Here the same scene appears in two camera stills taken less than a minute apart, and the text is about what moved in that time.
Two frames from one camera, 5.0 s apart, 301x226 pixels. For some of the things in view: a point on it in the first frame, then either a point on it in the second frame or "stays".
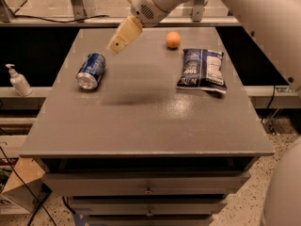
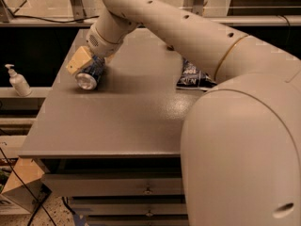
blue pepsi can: (90, 71) stays
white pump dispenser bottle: (19, 82) stays
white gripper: (147, 8) → (100, 46)
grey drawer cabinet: (140, 150) stays
